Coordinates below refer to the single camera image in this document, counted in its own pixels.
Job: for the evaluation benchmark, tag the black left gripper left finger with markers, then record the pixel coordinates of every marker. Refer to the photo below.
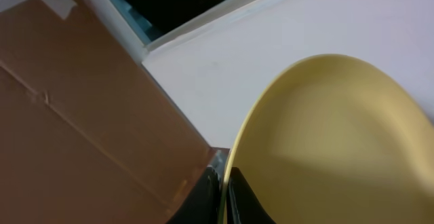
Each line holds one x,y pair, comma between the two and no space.
201,205

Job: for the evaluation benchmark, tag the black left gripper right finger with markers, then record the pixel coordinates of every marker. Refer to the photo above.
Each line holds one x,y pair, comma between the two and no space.
243,206

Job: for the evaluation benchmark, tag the yellow plate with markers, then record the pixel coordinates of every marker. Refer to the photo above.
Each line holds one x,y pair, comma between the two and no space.
333,139

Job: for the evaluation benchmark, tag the brown cardboard panel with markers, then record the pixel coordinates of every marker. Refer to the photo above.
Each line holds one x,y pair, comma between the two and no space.
87,135

